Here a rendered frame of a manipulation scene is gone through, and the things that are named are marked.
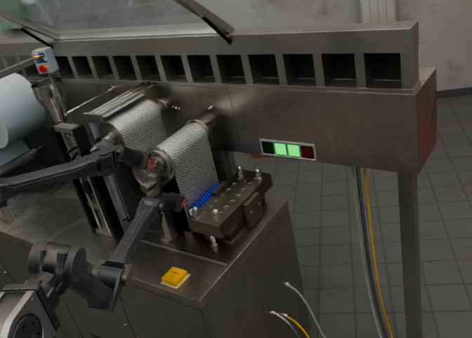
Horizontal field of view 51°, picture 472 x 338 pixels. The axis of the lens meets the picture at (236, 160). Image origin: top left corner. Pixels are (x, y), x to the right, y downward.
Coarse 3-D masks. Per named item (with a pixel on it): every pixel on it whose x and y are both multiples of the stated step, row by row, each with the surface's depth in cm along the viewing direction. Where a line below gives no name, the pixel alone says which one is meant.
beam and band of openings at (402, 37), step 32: (256, 32) 182; (288, 32) 173; (320, 32) 166; (352, 32) 160; (384, 32) 154; (416, 32) 154; (64, 64) 262; (96, 64) 242; (128, 64) 238; (160, 64) 216; (192, 64) 208; (224, 64) 201; (256, 64) 193; (288, 64) 183; (320, 64) 172; (352, 64) 174; (384, 64) 167; (416, 64) 159
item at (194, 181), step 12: (204, 156) 208; (192, 168) 202; (204, 168) 209; (180, 180) 197; (192, 180) 203; (204, 180) 210; (216, 180) 217; (180, 192) 198; (192, 192) 204; (204, 192) 211
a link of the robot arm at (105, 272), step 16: (32, 256) 107; (80, 256) 110; (32, 272) 108; (64, 272) 107; (80, 272) 111; (96, 272) 145; (112, 272) 145; (80, 288) 121; (96, 288) 130; (112, 288) 147; (96, 304) 136; (112, 304) 141
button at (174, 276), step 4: (172, 268) 188; (176, 268) 188; (168, 272) 187; (172, 272) 186; (176, 272) 186; (180, 272) 185; (184, 272) 185; (164, 276) 185; (168, 276) 185; (172, 276) 184; (176, 276) 184; (180, 276) 183; (184, 276) 185; (164, 280) 184; (168, 280) 183; (172, 280) 182; (176, 280) 182; (180, 280) 183; (168, 284) 184; (172, 284) 182; (176, 284) 182
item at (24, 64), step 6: (24, 60) 249; (30, 60) 249; (12, 66) 243; (18, 66) 244; (24, 66) 246; (0, 72) 237; (6, 72) 239; (12, 72) 242; (0, 78) 237; (6, 210) 247; (0, 216) 253; (6, 216) 248; (12, 216) 250
